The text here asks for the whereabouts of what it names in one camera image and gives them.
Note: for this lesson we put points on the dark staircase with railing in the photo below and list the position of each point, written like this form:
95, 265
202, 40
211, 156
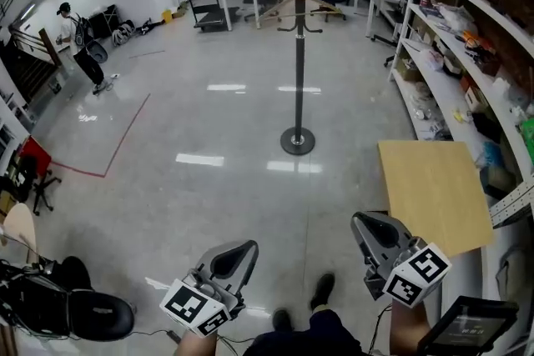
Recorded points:
25, 66

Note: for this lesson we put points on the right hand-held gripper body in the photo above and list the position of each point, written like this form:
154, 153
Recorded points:
419, 275

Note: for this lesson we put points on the white plastic bag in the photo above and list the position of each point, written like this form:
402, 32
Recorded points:
431, 59

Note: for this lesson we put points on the long ceiling light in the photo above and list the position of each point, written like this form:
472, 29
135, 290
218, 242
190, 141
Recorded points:
27, 11

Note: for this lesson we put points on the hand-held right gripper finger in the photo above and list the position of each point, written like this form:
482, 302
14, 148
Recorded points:
362, 246
396, 224

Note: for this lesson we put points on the yellow bin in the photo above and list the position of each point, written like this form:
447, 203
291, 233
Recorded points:
167, 16

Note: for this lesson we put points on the black coat rack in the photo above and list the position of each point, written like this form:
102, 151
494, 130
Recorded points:
298, 75

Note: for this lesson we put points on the light wooden table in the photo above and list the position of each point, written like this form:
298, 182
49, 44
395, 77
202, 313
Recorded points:
434, 196

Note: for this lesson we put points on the person's shoe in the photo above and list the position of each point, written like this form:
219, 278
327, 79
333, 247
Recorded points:
281, 321
323, 289

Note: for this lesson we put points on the black metal frame stand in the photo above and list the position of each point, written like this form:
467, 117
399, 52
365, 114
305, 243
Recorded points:
104, 18

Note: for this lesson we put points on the black swivel chair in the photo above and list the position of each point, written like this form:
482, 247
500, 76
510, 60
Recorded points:
39, 183

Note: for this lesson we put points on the wooden hanger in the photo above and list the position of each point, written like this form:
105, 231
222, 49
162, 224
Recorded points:
275, 6

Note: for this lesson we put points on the person's right forearm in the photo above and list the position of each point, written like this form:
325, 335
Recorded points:
409, 329

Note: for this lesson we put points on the red cabinet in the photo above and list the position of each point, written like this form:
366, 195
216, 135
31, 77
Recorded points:
35, 152

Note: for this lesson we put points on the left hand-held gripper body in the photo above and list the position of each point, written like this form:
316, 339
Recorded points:
192, 306

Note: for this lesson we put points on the white bags pile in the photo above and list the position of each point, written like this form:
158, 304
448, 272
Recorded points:
123, 33

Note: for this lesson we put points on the black tablet device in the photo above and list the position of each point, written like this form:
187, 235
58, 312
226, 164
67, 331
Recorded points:
467, 327

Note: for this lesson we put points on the grey cloth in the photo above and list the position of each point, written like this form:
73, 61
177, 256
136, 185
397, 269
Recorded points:
511, 275

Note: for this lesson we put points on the person's left shoe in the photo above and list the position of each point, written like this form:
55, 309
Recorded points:
281, 321

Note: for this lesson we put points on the person's dark clothing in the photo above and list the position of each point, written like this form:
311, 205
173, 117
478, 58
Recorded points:
325, 333

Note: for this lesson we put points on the person's left forearm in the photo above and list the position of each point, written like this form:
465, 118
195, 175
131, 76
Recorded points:
196, 346

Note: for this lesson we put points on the person's right shoe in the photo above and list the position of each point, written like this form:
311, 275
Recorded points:
323, 289

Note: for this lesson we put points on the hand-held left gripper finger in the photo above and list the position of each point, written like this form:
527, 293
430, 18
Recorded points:
205, 262
248, 271

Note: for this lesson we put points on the beige round chair back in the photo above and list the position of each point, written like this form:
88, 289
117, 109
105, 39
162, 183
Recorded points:
21, 227

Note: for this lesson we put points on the black round dish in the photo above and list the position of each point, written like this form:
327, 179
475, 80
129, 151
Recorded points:
99, 52

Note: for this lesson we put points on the black platform cart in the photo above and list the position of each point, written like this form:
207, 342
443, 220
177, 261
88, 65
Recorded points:
210, 16

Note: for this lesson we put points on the white metal shelf unit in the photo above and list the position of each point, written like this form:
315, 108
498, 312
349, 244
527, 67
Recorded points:
454, 96

